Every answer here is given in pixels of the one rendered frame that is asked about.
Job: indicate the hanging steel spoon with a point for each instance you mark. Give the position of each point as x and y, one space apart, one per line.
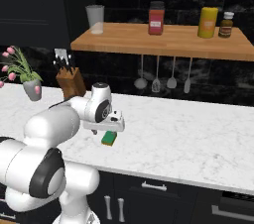
187 86

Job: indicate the red spice jar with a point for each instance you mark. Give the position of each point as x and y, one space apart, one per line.
156 20

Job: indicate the small brown bottle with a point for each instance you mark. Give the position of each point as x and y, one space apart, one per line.
226 26

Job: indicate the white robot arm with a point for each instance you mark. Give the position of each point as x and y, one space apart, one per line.
49 129

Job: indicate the pink tulips in grey pot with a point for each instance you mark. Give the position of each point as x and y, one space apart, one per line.
31 87

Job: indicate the dark cupboard door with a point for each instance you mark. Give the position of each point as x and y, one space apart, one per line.
99 208

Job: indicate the wooden wall shelf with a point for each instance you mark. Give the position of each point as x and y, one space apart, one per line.
172 41

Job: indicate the dark drawer front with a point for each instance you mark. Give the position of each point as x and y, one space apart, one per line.
155 204

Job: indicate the hanging steel ladle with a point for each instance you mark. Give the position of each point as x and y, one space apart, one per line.
141 83

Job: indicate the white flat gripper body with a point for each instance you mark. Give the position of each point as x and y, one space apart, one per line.
99 125

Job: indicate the dark wall cupboard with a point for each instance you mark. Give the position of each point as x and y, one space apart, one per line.
33 6

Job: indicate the wooden knife block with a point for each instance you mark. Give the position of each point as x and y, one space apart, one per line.
72 83

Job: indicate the hanging slotted steel spatula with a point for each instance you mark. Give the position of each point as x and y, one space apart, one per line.
156 85

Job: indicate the yellow bottle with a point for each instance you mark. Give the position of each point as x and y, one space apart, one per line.
207 23

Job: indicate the dark oven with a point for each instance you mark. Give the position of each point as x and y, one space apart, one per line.
234 201

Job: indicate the clear glass cup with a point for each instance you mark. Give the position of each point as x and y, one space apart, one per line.
95 16

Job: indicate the green and yellow sponge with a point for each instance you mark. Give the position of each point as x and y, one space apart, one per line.
108 139

